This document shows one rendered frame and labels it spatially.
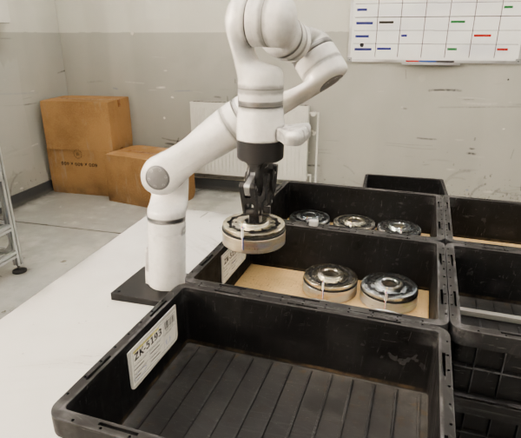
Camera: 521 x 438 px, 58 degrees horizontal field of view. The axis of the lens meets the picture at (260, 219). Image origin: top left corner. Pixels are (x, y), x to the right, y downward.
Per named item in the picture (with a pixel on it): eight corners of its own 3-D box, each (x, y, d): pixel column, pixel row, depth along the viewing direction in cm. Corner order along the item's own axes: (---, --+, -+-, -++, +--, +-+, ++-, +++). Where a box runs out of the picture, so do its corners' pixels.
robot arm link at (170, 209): (153, 147, 114) (154, 215, 120) (138, 155, 105) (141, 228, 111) (190, 149, 113) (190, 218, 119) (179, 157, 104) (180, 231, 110)
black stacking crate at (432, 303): (186, 344, 79) (181, 283, 75) (247, 268, 106) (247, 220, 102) (436, 398, 68) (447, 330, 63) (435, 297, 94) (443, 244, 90)
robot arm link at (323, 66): (352, 76, 101) (255, 142, 108) (330, 38, 101) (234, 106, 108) (349, 65, 92) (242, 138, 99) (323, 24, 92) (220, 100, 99)
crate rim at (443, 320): (181, 294, 76) (180, 281, 75) (246, 227, 102) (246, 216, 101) (447, 342, 64) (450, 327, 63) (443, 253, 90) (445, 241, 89)
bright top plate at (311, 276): (297, 284, 89) (297, 282, 89) (313, 262, 98) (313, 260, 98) (350, 295, 85) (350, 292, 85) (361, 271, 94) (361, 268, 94)
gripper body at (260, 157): (247, 127, 80) (247, 181, 83) (228, 137, 72) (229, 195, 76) (290, 130, 78) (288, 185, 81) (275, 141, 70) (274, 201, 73)
